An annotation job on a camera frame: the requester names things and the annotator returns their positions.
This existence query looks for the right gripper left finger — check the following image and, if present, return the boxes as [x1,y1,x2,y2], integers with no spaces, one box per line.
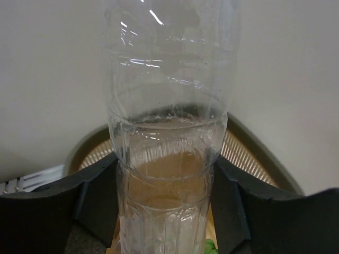
[1,153,118,253]

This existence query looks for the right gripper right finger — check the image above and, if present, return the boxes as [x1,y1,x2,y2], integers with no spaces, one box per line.
[211,157,338,253]

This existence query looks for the green plastic bottle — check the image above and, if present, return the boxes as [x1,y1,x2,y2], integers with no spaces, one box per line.
[204,239,218,254]

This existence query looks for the yellow mesh waste bin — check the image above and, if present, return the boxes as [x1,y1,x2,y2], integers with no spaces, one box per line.
[64,116,302,253]

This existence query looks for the aluminium frame rail left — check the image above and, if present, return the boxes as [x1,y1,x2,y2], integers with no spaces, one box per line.
[0,165,64,195]

